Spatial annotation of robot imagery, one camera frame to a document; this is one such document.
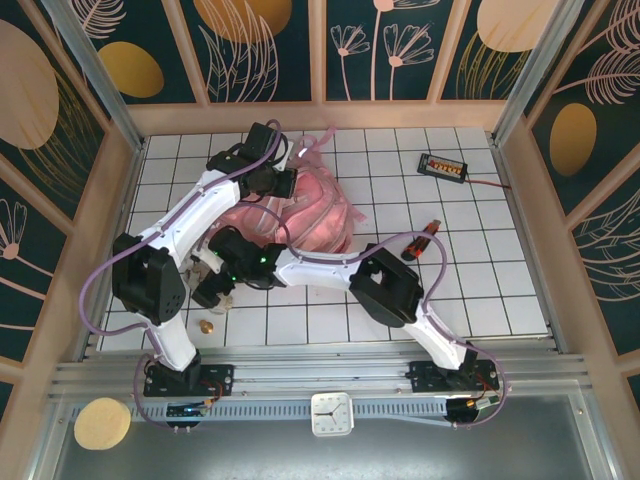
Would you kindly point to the pink school backpack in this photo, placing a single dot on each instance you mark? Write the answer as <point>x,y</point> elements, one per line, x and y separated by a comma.
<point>315,210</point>

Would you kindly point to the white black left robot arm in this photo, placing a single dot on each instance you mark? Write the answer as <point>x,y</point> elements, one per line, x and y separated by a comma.
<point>200,210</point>

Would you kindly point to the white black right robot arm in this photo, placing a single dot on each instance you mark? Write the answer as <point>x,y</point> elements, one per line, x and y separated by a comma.
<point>320,265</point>

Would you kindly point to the small black controller board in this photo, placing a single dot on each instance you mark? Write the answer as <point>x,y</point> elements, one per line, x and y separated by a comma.
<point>187,409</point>

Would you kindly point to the white square clock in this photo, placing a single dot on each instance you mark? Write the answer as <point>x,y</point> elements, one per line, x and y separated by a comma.
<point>333,415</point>

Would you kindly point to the round yellow sponge disc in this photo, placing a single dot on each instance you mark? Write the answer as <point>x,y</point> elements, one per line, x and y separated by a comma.
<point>102,422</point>

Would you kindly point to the orange black utility knife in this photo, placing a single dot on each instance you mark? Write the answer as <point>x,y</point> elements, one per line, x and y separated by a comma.
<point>417,247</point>

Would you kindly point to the black board with orange connectors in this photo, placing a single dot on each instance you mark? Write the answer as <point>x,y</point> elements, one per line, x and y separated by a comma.
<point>442,166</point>

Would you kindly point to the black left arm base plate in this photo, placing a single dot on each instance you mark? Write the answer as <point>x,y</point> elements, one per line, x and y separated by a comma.
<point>220,375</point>

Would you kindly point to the aluminium mounting rail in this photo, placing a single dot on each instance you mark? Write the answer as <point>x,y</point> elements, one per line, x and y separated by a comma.
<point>320,372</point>

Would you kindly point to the aluminium frame post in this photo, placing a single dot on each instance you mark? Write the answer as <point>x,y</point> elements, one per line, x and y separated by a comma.
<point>97,75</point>
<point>540,75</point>

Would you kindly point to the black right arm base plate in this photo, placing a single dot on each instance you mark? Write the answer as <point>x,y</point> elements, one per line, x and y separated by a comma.
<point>425,375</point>

